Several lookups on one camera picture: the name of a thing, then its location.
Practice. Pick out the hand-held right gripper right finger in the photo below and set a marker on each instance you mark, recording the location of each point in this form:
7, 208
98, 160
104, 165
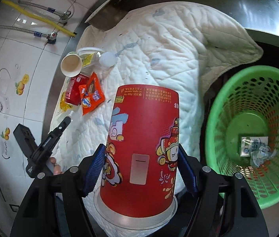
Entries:
187, 173

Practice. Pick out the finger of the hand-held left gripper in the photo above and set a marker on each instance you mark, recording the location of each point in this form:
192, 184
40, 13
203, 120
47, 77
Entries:
59, 129

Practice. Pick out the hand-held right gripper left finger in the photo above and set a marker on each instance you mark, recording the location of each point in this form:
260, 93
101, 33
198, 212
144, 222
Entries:
93, 170

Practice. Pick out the red printed paper cup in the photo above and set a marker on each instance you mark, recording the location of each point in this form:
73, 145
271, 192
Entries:
143, 128

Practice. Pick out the green plastic basket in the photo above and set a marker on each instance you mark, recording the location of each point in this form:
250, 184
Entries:
228, 98

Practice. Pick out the person's left hand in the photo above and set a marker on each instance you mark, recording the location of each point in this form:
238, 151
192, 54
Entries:
55, 165

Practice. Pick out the yellow plastic wrapper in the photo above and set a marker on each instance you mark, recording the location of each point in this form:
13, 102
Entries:
65, 103

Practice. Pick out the red snack packet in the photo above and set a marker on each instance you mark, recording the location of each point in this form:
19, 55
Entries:
74, 88

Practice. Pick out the orange snack packet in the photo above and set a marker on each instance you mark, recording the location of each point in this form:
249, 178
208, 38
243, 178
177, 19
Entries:
92, 96

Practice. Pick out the white printed packet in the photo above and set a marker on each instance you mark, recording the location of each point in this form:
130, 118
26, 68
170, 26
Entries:
246, 144

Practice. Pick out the white paper cup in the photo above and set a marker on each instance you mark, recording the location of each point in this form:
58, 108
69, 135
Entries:
71, 64

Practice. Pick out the crumpled white paper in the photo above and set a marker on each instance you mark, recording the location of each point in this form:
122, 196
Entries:
261, 154

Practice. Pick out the clear bottle with yellow label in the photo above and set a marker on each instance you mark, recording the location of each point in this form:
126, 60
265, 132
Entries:
90, 58

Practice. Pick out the white round plastic lid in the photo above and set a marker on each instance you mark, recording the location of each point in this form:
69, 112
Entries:
108, 59

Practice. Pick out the metal angle valve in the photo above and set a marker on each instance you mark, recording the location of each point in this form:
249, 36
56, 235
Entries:
66, 16
52, 37

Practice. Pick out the white quilted blanket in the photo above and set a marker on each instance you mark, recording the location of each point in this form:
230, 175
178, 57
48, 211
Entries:
166, 54

